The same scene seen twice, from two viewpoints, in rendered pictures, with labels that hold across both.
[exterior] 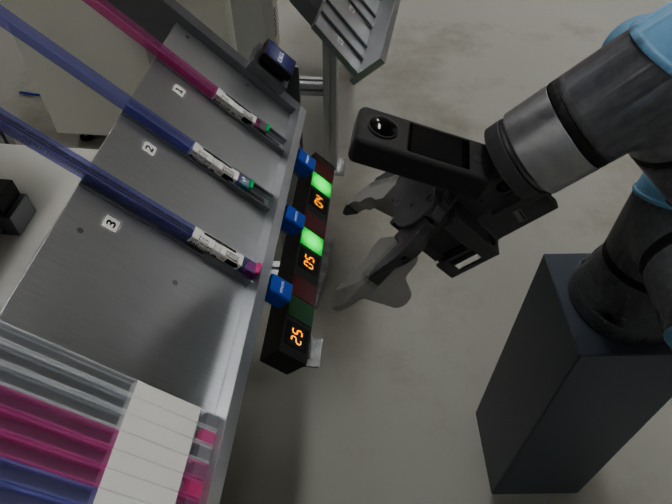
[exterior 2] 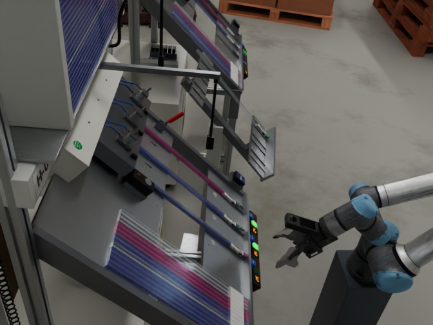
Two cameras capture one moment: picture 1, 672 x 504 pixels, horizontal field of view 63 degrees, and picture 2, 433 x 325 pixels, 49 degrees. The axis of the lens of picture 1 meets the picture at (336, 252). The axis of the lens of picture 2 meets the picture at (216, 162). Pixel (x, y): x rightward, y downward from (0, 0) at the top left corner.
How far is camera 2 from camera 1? 1.08 m
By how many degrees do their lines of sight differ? 11
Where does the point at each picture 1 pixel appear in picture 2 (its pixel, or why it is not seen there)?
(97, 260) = (213, 253)
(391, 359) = (265, 302)
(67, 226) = (206, 244)
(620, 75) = (349, 212)
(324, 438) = not seen: outside the picture
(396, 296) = (294, 264)
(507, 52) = (314, 129)
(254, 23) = (216, 151)
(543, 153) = (333, 227)
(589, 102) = (343, 217)
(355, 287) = (283, 261)
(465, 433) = not seen: outside the picture
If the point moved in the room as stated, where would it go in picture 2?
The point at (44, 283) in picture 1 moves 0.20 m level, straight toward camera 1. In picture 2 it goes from (207, 259) to (256, 303)
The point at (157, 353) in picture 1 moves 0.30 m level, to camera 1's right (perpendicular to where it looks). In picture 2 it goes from (230, 280) to (325, 279)
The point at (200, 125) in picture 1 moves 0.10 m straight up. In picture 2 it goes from (221, 206) to (225, 185)
